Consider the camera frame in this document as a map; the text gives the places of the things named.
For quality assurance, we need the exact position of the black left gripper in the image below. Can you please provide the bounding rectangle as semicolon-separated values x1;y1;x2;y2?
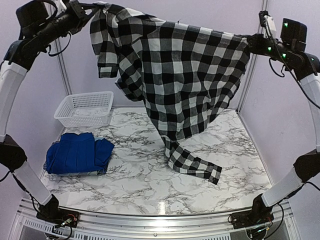
33;0;98;46

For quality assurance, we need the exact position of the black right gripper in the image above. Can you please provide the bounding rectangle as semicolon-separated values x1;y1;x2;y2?
248;32;294;64

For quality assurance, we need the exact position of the black white checkered cloth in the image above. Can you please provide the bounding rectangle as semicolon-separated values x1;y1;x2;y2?
90;2;250;184

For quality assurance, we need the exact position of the blue pleated skirt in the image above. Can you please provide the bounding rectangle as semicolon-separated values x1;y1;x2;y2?
45;132;116;175

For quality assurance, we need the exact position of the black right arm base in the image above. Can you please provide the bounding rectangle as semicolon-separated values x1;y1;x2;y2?
228;194;274;229

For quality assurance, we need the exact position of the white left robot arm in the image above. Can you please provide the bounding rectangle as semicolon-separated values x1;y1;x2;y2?
0;0;100;223

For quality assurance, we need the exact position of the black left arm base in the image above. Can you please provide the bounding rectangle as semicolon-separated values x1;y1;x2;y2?
36;194;80;228

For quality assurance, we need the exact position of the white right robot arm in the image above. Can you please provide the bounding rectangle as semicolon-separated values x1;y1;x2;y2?
240;54;316;207

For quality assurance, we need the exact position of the white plastic laundry basket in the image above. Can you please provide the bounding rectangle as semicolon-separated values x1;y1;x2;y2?
54;91;114;128

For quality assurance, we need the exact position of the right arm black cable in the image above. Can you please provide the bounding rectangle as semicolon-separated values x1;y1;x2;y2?
258;11;320;111

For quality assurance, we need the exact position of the right aluminium wall post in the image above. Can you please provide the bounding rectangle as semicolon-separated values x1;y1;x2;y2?
236;0;269;115

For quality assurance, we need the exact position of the aluminium wall post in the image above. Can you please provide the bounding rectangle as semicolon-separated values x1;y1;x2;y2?
48;0;73;95
236;0;269;115

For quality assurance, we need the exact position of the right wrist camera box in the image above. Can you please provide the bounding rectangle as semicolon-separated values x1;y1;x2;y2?
280;18;308;52

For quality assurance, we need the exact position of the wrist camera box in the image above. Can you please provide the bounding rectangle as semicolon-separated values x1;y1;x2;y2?
15;0;58;35
280;18;308;52

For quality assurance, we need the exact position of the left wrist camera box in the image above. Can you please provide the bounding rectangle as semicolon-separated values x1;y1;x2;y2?
15;0;58;35

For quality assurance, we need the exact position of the left aluminium wall post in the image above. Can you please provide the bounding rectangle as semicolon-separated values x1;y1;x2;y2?
48;0;73;95

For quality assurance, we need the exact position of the aluminium front frame rail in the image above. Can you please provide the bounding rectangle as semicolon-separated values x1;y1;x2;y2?
8;198;301;240

